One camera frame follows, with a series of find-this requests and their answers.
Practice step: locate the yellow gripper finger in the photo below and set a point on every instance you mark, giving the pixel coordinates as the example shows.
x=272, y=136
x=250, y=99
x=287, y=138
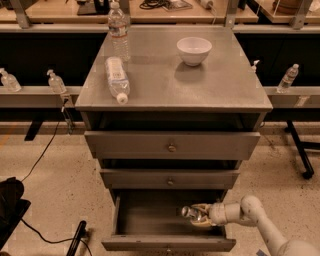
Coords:
x=203, y=223
x=202, y=207

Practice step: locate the silver redbull can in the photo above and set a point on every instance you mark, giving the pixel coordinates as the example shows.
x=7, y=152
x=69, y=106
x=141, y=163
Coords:
x=191, y=213

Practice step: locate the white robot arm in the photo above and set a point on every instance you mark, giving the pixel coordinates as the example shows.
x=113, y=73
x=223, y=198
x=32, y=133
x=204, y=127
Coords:
x=249, y=212

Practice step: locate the open bottom grey drawer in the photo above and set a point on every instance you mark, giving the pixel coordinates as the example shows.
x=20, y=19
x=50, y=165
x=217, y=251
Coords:
x=146, y=219

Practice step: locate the grey metal drawer cabinet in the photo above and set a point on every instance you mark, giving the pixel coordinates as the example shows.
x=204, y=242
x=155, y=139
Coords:
x=222, y=94

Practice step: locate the middle grey drawer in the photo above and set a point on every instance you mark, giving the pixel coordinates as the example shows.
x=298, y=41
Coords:
x=168, y=179

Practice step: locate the top grey drawer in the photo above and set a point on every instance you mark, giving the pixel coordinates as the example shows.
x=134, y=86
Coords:
x=182, y=145

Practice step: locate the black stand leg right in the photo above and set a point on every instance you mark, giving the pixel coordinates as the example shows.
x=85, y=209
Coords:
x=301, y=147

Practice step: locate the black bar on floor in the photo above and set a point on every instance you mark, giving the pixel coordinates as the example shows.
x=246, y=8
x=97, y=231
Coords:
x=79, y=234

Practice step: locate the small water bottle right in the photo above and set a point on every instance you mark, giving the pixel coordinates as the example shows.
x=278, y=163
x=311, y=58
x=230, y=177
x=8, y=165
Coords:
x=288, y=79

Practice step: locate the white pump bottle right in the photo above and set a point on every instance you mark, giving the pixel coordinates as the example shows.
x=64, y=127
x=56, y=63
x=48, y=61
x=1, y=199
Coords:
x=254, y=66

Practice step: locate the lying clear water bottle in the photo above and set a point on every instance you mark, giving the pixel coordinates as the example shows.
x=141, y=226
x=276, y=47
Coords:
x=118, y=82

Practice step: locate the white bowl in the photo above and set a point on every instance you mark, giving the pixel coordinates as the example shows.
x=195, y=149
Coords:
x=193, y=50

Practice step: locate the sanitizer pump bottle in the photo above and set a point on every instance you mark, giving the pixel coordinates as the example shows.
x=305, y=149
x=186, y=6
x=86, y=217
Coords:
x=9, y=81
x=55, y=82

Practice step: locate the black object lower left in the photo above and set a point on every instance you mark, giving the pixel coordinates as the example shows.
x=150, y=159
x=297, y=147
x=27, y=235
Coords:
x=12, y=207

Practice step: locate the standing clear water bottle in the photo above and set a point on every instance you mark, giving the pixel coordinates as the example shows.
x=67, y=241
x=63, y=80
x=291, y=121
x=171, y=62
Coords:
x=118, y=31

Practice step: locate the left sanitizer pump bottle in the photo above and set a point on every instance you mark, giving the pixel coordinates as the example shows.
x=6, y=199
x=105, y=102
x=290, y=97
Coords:
x=9, y=81

